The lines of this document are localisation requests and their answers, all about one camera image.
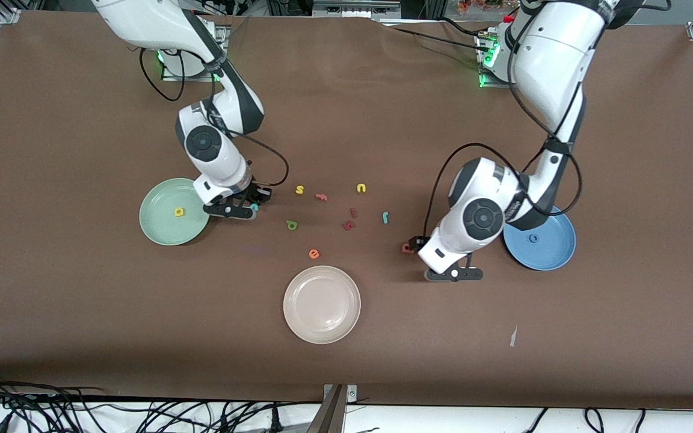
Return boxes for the pale green plate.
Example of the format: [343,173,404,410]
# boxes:
[139,177,211,247]

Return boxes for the black cable across table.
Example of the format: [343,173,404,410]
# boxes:
[374,18,491,55]

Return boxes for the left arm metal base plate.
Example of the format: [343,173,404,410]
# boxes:
[478,33,513,88]

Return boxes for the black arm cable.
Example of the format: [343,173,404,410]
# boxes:
[140,48,290,187]
[423,12,583,241]

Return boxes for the beige plate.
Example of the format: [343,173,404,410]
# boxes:
[283,265,362,345]

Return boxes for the black floor cable tangle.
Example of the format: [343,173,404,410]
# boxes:
[0,370,299,433]

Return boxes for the orange artificial flowers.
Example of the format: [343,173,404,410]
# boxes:
[458,0,507,14]

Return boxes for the grey metal table bracket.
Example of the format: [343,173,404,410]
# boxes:
[323,384,358,404]

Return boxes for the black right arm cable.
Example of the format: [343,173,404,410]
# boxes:
[140,48,290,187]

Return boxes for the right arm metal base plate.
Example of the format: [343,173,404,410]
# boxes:
[162,24,228,82]

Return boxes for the blue plate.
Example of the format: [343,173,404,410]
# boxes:
[503,206,577,271]

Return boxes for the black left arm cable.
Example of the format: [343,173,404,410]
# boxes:
[423,12,583,241]

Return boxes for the grey box behind table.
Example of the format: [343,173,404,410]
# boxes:
[313,0,401,17]

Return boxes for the grey metal pole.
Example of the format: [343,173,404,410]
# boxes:
[306,385,347,433]

